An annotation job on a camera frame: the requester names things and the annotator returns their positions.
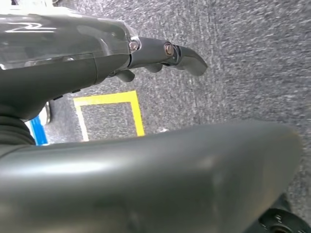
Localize blue metal shelf rack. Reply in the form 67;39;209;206
25;116;48;146

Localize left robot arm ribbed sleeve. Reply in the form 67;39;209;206
0;106;36;147

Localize yellow floor tape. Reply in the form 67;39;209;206
73;90;146;142

